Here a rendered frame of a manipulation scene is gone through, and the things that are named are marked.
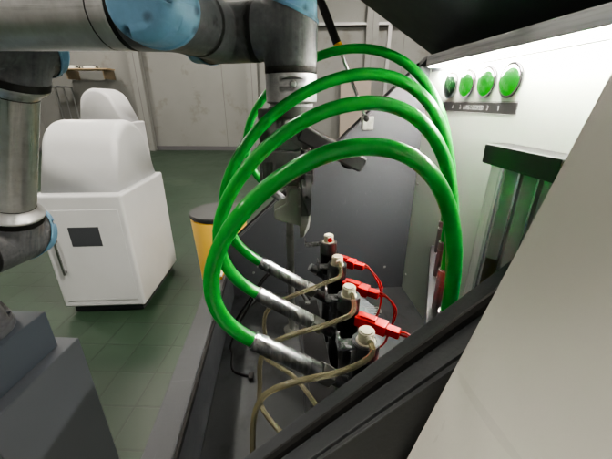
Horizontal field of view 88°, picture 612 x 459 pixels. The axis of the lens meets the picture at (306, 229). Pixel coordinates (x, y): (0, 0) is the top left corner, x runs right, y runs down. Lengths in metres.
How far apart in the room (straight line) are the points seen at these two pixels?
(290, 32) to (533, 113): 0.35
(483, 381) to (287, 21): 0.43
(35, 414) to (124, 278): 1.53
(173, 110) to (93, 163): 8.07
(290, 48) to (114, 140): 1.91
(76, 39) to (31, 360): 0.70
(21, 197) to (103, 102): 5.16
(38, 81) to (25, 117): 0.07
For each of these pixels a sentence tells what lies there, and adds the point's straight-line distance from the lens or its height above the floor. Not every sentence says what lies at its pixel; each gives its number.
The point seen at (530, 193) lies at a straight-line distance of 0.52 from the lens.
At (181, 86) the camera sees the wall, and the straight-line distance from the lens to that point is 10.18.
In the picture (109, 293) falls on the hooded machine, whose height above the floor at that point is 0.16.
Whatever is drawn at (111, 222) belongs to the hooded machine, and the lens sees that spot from 2.26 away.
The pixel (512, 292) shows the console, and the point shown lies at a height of 1.26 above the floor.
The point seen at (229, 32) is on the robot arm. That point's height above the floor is 1.43.
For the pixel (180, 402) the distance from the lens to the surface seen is 0.55.
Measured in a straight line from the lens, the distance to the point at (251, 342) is 0.32.
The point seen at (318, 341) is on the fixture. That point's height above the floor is 0.98.
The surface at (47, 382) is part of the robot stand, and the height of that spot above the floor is 0.77.
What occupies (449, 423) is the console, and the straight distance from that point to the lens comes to 0.22.
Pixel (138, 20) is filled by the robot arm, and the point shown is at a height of 1.42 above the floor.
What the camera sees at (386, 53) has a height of 1.42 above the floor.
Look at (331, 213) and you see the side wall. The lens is 0.85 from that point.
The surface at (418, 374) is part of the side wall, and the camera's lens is 0.23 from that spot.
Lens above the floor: 1.35
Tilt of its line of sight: 22 degrees down
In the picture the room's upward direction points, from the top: straight up
